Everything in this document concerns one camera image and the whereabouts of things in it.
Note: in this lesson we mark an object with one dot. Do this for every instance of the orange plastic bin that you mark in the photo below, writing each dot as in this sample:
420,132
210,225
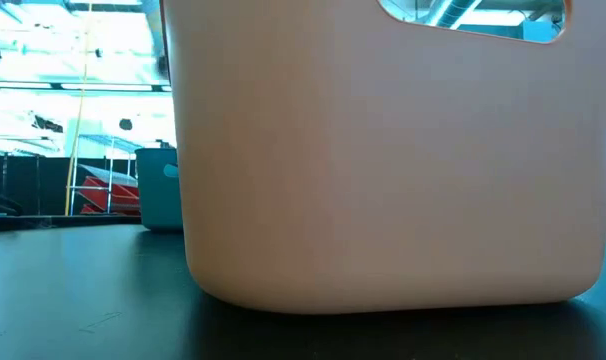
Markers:
383,175

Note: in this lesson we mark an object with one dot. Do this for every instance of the red storage bin stack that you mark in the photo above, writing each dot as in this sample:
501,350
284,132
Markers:
108,197

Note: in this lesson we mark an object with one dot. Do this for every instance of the blue plastic bin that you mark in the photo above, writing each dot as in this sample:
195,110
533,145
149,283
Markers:
158,200

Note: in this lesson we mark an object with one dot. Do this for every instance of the black low partition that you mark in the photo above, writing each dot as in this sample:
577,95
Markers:
23,185

